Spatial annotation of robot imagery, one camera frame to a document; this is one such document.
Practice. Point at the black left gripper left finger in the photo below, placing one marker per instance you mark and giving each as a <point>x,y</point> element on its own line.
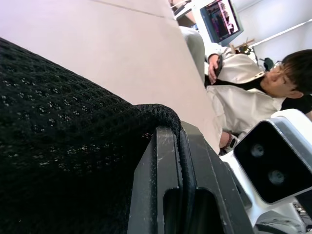
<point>156,175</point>

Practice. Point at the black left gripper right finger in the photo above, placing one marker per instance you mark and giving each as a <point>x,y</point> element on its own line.
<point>209,175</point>

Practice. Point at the black phone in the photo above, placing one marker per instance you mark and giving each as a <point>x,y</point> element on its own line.
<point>220,64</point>

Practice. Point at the person's left hand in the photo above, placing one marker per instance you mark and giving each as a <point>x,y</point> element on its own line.
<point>224,141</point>

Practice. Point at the person's right hand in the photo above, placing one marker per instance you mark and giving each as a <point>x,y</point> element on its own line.
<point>212,69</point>

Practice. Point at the white wrist watch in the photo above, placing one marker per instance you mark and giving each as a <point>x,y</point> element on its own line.
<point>233,142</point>

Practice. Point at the person in white jacket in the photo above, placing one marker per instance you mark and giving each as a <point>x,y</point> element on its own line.
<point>240,102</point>

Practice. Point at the wooden stand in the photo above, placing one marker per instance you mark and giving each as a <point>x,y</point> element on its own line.
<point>242,45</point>

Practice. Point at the computer monitor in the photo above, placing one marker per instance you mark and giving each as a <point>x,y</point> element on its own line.
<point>223,18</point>

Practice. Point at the white robot camera head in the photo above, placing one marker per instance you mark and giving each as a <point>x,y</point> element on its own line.
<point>268,156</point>

